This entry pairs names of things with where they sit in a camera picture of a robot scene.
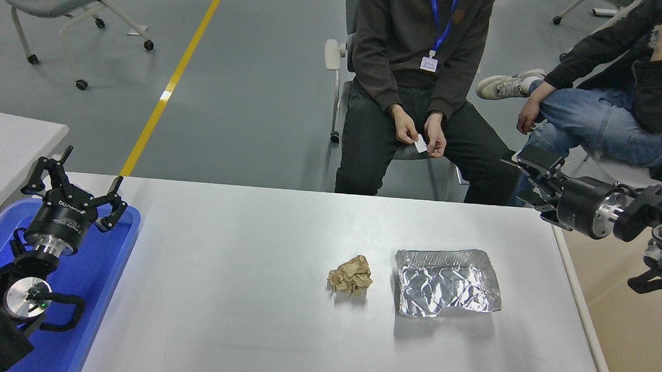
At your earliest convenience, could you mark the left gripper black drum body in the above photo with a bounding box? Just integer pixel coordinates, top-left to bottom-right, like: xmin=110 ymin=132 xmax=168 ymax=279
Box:
xmin=24 ymin=191 xmax=100 ymax=247

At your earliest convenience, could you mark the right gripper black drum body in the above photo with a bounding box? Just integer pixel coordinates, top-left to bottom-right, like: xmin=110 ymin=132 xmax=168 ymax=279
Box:
xmin=554 ymin=175 xmax=621 ymax=241

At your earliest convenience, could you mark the silver foil tray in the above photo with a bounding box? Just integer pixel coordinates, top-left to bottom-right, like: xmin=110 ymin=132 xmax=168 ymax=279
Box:
xmin=391 ymin=245 xmax=505 ymax=323

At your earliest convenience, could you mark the tan paper ball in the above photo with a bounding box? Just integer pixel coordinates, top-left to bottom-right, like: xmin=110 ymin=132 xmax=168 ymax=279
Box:
xmin=326 ymin=253 xmax=375 ymax=298

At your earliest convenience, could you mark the person's right hand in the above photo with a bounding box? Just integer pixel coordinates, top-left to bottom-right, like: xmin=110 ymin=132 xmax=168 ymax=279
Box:
xmin=390 ymin=105 xmax=421 ymax=144
xmin=516 ymin=97 xmax=545 ymax=135

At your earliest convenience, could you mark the white side table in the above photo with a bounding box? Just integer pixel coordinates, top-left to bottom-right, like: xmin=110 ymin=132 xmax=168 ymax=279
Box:
xmin=0 ymin=109 xmax=71 ymax=235

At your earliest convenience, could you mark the white seat chair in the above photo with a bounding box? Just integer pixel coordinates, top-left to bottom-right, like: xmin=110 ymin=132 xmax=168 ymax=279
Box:
xmin=582 ymin=148 xmax=662 ymax=191

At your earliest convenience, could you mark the person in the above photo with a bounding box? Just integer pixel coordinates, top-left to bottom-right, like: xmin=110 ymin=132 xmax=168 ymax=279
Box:
xmin=333 ymin=0 xmax=531 ymax=207
xmin=471 ymin=0 xmax=662 ymax=215

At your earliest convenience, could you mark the blue plastic tray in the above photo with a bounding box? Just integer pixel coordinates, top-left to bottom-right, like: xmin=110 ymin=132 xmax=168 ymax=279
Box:
xmin=0 ymin=196 xmax=143 ymax=372

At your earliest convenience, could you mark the large pale plastic bin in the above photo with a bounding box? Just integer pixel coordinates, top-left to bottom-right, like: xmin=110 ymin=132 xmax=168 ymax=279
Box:
xmin=542 ymin=208 xmax=662 ymax=372

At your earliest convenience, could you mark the grey chair with white legs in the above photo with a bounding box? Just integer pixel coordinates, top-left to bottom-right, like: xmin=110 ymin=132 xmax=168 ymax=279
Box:
xmin=549 ymin=0 xmax=643 ymax=65

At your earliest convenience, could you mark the white armrest office chair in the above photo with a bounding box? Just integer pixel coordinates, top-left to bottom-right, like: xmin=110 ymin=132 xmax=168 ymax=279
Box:
xmin=317 ymin=0 xmax=469 ymax=202

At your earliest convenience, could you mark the blue lanyard with badge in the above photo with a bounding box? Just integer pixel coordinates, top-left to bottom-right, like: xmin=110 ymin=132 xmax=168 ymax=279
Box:
xmin=419 ymin=0 xmax=460 ymax=74

